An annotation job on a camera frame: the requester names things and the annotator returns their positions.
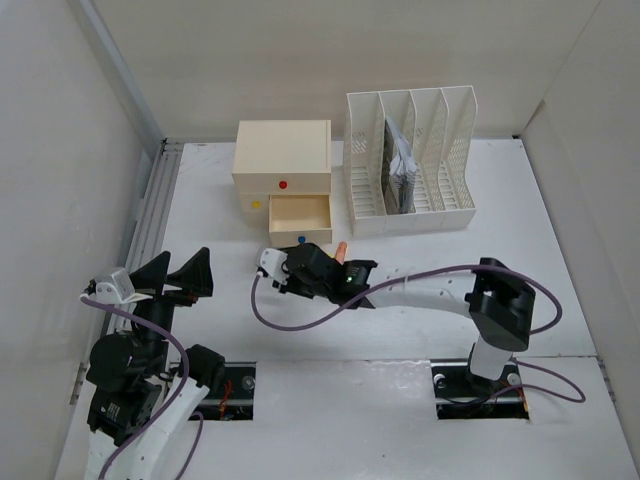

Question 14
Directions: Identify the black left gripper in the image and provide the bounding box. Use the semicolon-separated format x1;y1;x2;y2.
127;244;213;371

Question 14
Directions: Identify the orange highlighter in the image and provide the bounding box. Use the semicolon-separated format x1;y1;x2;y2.
335;242;348;264

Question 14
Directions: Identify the cream drawer cabinet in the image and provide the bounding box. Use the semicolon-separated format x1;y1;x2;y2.
232;120;333;247

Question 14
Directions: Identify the Canon guide booklet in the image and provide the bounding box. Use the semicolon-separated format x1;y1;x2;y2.
380;115;419;215

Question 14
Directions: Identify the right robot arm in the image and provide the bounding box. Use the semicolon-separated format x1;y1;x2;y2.
258;243;536;394

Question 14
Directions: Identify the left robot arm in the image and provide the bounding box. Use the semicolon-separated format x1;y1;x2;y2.
80;247;232;479

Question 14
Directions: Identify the white four-slot file organizer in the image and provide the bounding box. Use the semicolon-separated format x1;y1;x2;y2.
343;86;477;237

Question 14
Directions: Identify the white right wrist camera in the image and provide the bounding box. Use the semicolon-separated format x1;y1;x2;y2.
257;248;288;283

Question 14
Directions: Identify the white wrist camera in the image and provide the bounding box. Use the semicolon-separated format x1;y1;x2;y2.
81;267;152;305
257;248;288;283

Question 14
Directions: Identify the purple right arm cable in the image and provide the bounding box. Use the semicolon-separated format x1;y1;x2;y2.
250;264;586;404

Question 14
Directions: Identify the aluminium frame rail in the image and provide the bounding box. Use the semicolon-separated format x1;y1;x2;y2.
74;0;184;361

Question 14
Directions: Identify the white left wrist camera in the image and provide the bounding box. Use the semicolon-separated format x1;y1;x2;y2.
81;267;152;305

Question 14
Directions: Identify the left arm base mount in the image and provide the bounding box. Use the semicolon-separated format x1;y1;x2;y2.
195;362;256;421

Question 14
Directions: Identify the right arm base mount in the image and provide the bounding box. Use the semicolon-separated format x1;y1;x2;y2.
431;360;529;420

